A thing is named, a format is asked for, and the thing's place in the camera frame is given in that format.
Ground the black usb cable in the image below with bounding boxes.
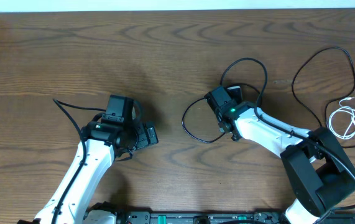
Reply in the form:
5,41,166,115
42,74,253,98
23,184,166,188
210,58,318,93
290,46,355,149

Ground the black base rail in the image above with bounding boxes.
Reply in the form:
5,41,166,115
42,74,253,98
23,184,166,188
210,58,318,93
83,202,355,224

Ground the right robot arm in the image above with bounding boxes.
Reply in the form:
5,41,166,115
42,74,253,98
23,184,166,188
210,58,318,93
204,86,355,223

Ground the white usb cable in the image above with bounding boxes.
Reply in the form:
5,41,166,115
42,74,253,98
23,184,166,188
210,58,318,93
328,96,355,140

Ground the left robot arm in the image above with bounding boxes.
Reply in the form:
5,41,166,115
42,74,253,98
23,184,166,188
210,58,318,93
32,95,159,224

